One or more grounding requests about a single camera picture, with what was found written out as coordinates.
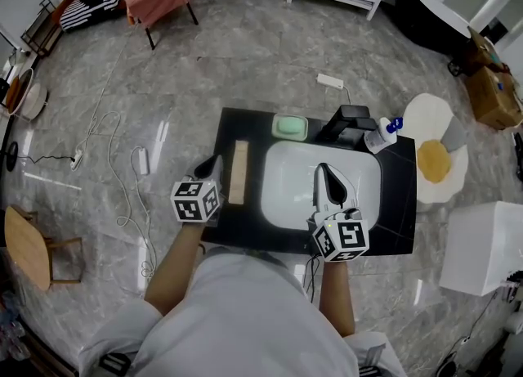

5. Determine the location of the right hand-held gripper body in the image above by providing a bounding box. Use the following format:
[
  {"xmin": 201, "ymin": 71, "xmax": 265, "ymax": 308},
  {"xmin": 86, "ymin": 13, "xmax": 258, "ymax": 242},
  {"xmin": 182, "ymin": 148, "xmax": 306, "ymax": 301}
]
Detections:
[{"xmin": 306, "ymin": 202, "xmax": 371, "ymax": 263}]

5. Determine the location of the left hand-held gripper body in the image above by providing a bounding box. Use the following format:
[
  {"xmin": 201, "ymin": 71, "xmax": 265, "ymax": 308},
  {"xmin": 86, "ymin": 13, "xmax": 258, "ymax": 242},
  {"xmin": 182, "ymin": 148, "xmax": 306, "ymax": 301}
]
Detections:
[{"xmin": 170, "ymin": 167, "xmax": 226, "ymax": 225}]

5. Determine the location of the white toiletry bottle blue cap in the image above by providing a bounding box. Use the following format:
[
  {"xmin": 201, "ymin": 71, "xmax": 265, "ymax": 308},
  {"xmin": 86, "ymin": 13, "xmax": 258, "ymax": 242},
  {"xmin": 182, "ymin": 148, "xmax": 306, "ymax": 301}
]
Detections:
[{"xmin": 363, "ymin": 116, "xmax": 405, "ymax": 155}]

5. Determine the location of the person's right forearm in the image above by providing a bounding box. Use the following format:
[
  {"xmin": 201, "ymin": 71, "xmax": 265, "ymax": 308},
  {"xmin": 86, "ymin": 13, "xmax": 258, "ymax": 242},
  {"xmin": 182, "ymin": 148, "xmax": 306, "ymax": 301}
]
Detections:
[{"xmin": 318, "ymin": 259, "xmax": 357, "ymax": 338}]

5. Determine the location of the person's left forearm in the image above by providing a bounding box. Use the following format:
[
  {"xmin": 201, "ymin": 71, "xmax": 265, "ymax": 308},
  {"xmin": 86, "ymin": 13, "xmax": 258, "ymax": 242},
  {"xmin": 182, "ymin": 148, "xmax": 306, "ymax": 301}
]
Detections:
[{"xmin": 143, "ymin": 219, "xmax": 206, "ymax": 317}]

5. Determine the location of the white sink basin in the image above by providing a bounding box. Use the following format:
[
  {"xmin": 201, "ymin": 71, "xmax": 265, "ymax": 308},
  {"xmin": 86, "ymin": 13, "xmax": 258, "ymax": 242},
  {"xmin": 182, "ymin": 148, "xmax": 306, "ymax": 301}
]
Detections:
[{"xmin": 259, "ymin": 140, "xmax": 383, "ymax": 232}]

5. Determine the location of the black sink counter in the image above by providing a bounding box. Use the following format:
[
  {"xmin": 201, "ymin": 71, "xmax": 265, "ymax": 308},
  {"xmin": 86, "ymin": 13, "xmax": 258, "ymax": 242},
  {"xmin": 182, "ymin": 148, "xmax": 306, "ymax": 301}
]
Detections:
[{"xmin": 201, "ymin": 106, "xmax": 418, "ymax": 256}]

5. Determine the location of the long beige wooden block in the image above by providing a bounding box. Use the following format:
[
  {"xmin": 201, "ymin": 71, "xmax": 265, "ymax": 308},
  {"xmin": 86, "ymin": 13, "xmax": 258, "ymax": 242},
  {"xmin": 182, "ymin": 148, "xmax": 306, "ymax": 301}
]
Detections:
[{"xmin": 227, "ymin": 139, "xmax": 250, "ymax": 205}]

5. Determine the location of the green soap dish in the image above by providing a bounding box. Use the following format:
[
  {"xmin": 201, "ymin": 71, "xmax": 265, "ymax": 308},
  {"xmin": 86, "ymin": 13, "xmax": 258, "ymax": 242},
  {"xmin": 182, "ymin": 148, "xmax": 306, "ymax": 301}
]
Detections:
[{"xmin": 271, "ymin": 113, "xmax": 309, "ymax": 142}]

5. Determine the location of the black faucet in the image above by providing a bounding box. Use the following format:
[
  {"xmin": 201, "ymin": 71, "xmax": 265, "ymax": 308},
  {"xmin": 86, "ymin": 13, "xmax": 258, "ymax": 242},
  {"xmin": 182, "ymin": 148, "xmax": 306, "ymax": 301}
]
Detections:
[{"xmin": 315, "ymin": 104, "xmax": 379, "ymax": 152}]

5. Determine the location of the green soap bar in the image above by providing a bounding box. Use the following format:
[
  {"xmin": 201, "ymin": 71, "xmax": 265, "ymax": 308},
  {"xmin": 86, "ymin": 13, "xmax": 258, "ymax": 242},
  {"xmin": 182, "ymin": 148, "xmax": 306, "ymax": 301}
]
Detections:
[{"xmin": 277, "ymin": 118, "xmax": 304, "ymax": 137}]

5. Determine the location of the egg-shaped rug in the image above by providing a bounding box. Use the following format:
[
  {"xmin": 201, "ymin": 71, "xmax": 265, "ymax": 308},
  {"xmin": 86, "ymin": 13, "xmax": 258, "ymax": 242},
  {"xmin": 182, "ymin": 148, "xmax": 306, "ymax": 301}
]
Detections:
[{"xmin": 401, "ymin": 92, "xmax": 470, "ymax": 205}]

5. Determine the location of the person's white shirt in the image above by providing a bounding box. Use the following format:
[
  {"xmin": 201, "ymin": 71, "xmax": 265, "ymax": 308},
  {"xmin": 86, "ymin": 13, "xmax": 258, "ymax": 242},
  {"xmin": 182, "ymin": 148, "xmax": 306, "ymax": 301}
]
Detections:
[{"xmin": 77, "ymin": 245, "xmax": 409, "ymax": 377}]

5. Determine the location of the wooden chair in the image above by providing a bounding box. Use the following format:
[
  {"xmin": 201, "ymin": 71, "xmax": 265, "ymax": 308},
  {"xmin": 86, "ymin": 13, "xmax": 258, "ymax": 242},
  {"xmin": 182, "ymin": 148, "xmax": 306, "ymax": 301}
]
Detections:
[{"xmin": 39, "ymin": 234, "xmax": 85, "ymax": 285}]

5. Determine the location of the white cube side table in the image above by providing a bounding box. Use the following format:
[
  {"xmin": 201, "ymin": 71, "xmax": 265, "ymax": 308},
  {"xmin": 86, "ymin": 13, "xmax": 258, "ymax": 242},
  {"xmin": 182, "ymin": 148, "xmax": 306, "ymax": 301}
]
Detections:
[{"xmin": 438, "ymin": 200, "xmax": 523, "ymax": 298}]

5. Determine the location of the large cardboard box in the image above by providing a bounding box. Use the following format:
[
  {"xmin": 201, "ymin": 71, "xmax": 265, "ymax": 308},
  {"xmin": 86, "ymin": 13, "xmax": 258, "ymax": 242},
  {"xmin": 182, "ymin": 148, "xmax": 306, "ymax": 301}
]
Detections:
[{"xmin": 465, "ymin": 63, "xmax": 523, "ymax": 132}]

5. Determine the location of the black lamp base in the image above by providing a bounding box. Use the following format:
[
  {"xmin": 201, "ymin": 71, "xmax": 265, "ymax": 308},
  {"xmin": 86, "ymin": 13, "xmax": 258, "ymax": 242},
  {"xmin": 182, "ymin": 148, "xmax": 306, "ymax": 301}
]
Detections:
[{"xmin": 5, "ymin": 140, "xmax": 20, "ymax": 173}]

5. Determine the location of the round table with black skirt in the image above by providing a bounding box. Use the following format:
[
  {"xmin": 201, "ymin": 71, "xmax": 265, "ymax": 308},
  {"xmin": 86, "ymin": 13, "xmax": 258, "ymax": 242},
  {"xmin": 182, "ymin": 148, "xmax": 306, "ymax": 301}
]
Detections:
[{"xmin": 391, "ymin": 0, "xmax": 472, "ymax": 56}]

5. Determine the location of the open cardboard box with clutter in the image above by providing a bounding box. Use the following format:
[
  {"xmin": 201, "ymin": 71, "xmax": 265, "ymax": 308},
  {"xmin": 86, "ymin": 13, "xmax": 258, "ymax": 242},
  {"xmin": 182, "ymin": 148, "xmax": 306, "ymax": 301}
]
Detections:
[{"xmin": 467, "ymin": 25, "xmax": 510, "ymax": 77}]

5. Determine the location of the black metal rack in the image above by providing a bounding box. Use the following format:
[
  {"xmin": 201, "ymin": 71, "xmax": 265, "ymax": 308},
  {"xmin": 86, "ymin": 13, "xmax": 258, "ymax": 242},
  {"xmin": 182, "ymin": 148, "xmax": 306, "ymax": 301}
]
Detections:
[{"xmin": 20, "ymin": 0, "xmax": 63, "ymax": 59}]

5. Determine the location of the long white cable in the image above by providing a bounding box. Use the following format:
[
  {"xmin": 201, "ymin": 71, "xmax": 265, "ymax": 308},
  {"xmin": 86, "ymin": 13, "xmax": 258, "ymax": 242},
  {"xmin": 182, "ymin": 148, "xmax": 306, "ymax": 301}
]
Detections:
[{"xmin": 73, "ymin": 23, "xmax": 159, "ymax": 279}]

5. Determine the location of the black cable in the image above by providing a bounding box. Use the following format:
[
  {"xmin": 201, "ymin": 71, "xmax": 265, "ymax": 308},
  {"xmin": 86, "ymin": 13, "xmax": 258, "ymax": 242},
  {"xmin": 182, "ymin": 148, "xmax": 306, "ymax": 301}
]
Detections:
[{"xmin": 16, "ymin": 154, "xmax": 77, "ymax": 165}]

